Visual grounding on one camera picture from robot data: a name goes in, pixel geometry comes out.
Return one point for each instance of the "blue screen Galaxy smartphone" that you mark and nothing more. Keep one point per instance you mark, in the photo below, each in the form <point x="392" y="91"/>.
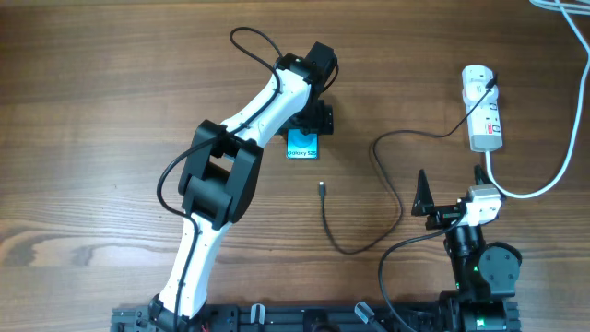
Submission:
<point x="300" y="146"/>

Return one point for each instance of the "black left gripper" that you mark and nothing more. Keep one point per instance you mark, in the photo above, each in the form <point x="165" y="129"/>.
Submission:
<point x="322" y="124"/>

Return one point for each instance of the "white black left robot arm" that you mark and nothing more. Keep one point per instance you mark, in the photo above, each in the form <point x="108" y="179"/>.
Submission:
<point x="221" y="169"/>

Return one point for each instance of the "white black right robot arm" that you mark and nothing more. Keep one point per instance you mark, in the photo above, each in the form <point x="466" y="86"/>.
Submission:
<point x="485" y="274"/>

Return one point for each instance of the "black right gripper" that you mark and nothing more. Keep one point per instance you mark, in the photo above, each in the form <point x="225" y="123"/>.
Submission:
<point x="442" y="215"/>

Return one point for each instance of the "white USB charger plug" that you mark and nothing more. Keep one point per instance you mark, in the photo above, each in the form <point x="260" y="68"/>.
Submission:
<point x="479" y="91"/>

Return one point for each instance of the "white power strip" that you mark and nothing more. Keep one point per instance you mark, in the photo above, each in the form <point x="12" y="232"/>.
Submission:
<point x="483" y="121"/>

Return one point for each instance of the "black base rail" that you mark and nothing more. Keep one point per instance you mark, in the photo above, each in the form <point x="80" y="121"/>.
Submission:
<point x="420" y="316"/>

